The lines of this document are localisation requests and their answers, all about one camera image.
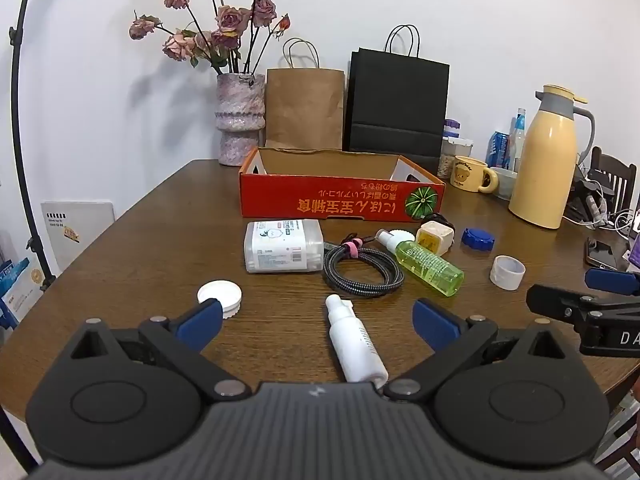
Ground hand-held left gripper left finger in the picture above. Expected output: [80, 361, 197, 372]
[70, 299, 252, 402]

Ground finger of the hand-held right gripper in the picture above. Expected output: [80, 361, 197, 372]
[585, 267, 640, 297]
[526, 284, 608, 333]

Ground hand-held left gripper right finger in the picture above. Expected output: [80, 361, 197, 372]
[382, 298, 568, 403]

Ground white plastic cap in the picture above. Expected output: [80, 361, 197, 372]
[489, 255, 526, 291]

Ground green spray bottle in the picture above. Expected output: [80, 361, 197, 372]
[376, 228, 466, 298]

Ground white spray bottle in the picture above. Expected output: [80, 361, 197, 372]
[325, 294, 390, 389]

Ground blue plastic cap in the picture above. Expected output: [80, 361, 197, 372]
[460, 227, 496, 253]

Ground clear cotton swab box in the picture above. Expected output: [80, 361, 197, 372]
[243, 220, 325, 274]

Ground red cardboard box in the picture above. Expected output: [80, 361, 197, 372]
[238, 146, 446, 222]

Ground white jar lid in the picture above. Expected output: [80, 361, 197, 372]
[197, 280, 244, 320]

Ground black smartphone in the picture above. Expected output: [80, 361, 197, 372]
[584, 237, 621, 270]

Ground cream square container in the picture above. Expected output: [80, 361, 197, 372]
[415, 219, 455, 256]

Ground dark wooden chair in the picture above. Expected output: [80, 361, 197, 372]
[590, 146, 638, 211]

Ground white ceramic bowl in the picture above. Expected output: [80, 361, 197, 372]
[490, 166, 518, 201]

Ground yellow thermos jug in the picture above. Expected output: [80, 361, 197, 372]
[508, 84, 597, 230]

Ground white carton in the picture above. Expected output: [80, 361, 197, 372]
[40, 201, 117, 276]

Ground yellow bear mug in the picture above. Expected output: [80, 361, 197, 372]
[451, 155, 499, 193]

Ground clear bottle with blue label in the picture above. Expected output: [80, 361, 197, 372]
[507, 107, 528, 171]

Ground clear oat container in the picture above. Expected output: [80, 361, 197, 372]
[439, 136, 474, 177]

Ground blue white packets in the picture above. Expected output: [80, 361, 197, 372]
[0, 257, 46, 331]

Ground pink speckled ceramic vase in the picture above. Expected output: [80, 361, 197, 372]
[215, 73, 266, 167]

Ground black paper bag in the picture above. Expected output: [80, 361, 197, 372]
[343, 24, 450, 163]

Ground brown paper bag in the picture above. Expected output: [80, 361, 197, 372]
[265, 37, 347, 152]

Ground black lamp stand pole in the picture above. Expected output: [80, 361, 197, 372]
[9, 0, 60, 292]

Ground dried pink rose bouquet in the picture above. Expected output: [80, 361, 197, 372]
[129, 0, 292, 75]

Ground white cable bundle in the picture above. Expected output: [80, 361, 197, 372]
[565, 170, 640, 233]

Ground coiled braided grey cable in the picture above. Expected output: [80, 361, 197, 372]
[322, 232, 406, 293]

